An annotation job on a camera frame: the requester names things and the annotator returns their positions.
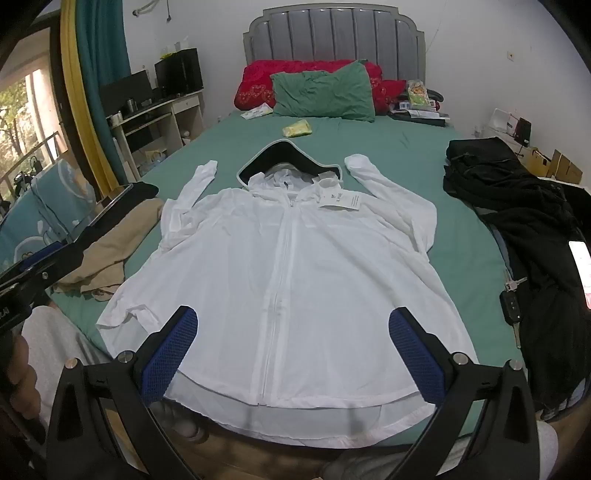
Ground green pillow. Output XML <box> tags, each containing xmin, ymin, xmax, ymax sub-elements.
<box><xmin>270</xmin><ymin>59</ymin><xmax>376</xmax><ymax>123</ymax></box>

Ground black car key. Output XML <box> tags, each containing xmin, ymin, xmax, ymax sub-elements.
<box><xmin>499</xmin><ymin>270</ymin><xmax>529</xmax><ymax>349</ymax></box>

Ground black monitor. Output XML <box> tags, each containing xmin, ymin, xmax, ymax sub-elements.
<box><xmin>99</xmin><ymin>69</ymin><xmax>154</xmax><ymax>116</ymax></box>

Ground black computer case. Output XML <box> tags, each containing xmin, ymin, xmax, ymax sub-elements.
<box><xmin>154</xmin><ymin>48</ymin><xmax>205</xmax><ymax>95</ymax></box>

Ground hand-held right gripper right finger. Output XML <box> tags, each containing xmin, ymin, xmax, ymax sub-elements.
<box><xmin>388</xmin><ymin>307</ymin><xmax>541</xmax><ymax>480</ymax></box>

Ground grey slipper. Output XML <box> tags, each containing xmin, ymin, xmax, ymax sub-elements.
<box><xmin>150</xmin><ymin>399</ymin><xmax>206</xmax><ymax>441</ymax></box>

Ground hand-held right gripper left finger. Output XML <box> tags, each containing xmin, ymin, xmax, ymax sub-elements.
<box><xmin>45</xmin><ymin>305</ymin><xmax>204</xmax><ymax>480</ymax></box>

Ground beige pants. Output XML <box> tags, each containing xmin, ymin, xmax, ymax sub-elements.
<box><xmin>51</xmin><ymin>198</ymin><xmax>164</xmax><ymax>301</ymax></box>

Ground pile of black clothes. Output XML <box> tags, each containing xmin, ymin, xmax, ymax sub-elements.
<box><xmin>442</xmin><ymin>137</ymin><xmax>591</xmax><ymax>421</ymax></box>

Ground white t-shirt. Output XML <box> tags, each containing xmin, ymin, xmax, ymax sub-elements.
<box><xmin>95</xmin><ymin>141</ymin><xmax>481</xmax><ymax>448</ymax></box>

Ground red patterned pillow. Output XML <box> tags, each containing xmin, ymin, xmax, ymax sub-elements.
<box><xmin>234</xmin><ymin>59</ymin><xmax>408</xmax><ymax>114</ymax></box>

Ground yellow packet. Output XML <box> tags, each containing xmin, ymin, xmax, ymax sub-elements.
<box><xmin>283</xmin><ymin>119</ymin><xmax>313</xmax><ymax>138</ymax></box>

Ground cardboard boxes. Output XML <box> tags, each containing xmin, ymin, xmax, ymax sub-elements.
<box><xmin>529</xmin><ymin>148</ymin><xmax>585</xmax><ymax>185</ymax></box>

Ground person's left hand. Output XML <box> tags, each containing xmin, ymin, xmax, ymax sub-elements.
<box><xmin>0</xmin><ymin>332</ymin><xmax>38</xmax><ymax>418</ymax></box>

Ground pile of packets and books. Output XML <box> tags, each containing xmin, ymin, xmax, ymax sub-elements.
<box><xmin>388</xmin><ymin>79</ymin><xmax>451</xmax><ymax>127</ymax></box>

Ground yellow curtain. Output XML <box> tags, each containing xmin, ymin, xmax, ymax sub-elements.
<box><xmin>60</xmin><ymin>0</ymin><xmax>116</xmax><ymax>195</ymax></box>

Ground teal curtain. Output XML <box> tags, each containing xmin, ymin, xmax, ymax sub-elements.
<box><xmin>74</xmin><ymin>0</ymin><xmax>141</xmax><ymax>181</ymax></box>

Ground small black cloth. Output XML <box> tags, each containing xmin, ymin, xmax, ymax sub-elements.
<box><xmin>121</xmin><ymin>182</ymin><xmax>160</xmax><ymax>204</ymax></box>

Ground bed with green sheet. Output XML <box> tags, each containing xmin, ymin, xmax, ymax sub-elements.
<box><xmin>46</xmin><ymin>4</ymin><xmax>527</xmax><ymax>437</ymax></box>

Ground white wooden shelf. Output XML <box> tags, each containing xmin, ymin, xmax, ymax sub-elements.
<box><xmin>108</xmin><ymin>89</ymin><xmax>206</xmax><ymax>181</ymax></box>

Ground white box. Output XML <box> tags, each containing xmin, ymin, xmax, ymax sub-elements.
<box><xmin>487</xmin><ymin>108</ymin><xmax>522</xmax><ymax>137</ymax></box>

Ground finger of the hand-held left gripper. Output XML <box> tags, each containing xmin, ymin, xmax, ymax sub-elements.
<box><xmin>69</xmin><ymin>184</ymin><xmax>139</xmax><ymax>243</ymax></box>
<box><xmin>0</xmin><ymin>240</ymin><xmax>86</xmax><ymax>296</ymax></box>

